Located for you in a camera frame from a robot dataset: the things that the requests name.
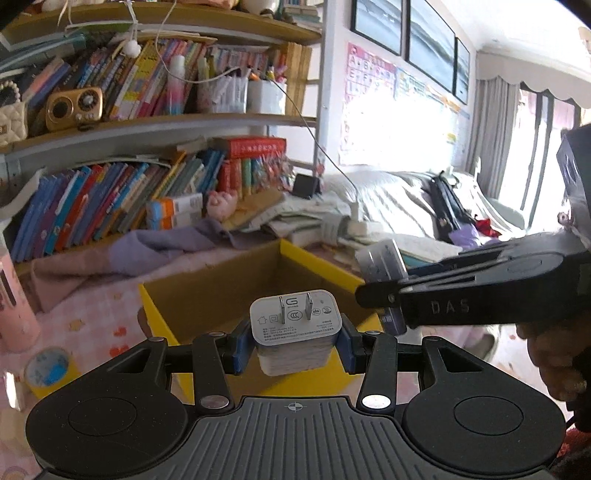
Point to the row of tilted paperback books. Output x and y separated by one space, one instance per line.
129 78

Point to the dusty pink cloth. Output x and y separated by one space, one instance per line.
69 277

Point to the pastel rainbow bottle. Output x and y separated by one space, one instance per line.
176 87

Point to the small framed seascape picture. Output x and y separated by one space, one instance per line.
376 23

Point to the yellow cardboard box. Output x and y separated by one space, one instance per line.
221 286

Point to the stack of flat workbooks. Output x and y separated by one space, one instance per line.
425 249

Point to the gold retro radio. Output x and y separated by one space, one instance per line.
74 108

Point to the large framed seascape picture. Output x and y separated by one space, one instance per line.
431 41

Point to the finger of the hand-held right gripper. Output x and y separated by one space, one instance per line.
480 256
443 304

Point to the cream quilted pearl handbag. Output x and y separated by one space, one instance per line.
11 122

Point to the white power strip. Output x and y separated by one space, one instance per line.
362 227

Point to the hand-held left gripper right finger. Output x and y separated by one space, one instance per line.
348 348

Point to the red flat box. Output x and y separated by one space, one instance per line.
256 146

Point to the black backpack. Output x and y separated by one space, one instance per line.
448 207

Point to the white charger plug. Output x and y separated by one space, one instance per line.
295 332

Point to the narrow framed seascape picture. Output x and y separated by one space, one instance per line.
462 71

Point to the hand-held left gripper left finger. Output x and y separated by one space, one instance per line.
240 350

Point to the person's right hand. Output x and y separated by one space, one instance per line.
549 355

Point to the pile of loose papers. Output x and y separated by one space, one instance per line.
286 214

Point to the wooden bookshelf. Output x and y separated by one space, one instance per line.
184 122

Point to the clear pen holder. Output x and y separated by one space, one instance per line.
221 97

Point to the grey curtain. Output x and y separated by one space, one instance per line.
496 138

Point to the white pen holder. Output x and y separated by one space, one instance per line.
265 98

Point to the yellow tape roll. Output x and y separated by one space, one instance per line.
37 390

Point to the pink pig plush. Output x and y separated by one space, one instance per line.
221 205

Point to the orange blue white carton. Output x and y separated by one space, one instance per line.
187 220
175 204

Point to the purple plush toy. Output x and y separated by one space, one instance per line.
466 237

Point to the row of thin picture books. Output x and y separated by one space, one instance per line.
254 175

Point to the pink alphabet poster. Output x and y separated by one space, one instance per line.
364 69

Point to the row of blue spined books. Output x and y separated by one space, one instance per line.
92 207

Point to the grey striped sofa cover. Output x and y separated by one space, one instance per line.
392 198

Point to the white hanging pompom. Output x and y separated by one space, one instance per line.
132 48

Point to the pink checked tablecloth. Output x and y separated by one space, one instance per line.
92 318

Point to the pink cartoon tumbler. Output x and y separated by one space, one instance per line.
14 314

